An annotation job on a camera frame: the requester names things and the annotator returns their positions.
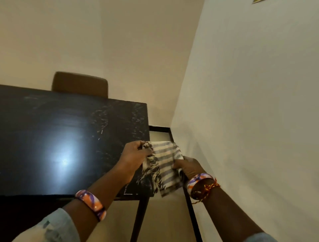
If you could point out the person's right hand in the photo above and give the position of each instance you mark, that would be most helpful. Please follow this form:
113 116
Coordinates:
192 167

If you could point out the person's left hand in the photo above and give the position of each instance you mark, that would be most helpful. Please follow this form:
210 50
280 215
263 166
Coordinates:
132 157

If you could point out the striped cloth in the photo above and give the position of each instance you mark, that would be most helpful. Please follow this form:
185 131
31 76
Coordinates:
165 162

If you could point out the brown chair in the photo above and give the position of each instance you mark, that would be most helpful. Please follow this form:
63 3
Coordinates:
79 84

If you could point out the person's left forearm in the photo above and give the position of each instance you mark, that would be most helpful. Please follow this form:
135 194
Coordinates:
82 214

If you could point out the person's right forearm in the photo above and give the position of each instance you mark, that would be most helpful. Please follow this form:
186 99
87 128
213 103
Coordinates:
224 219

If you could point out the white purple bangle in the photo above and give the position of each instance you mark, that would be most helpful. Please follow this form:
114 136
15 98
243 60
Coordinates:
197 179

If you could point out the orange purple bangle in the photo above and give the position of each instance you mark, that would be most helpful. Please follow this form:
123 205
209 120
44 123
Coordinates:
91 203

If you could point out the black table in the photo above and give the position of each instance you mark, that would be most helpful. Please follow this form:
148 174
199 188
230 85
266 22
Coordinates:
49 124

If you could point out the wall picture frame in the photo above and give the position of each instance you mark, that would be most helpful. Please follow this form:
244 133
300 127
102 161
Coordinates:
258 1

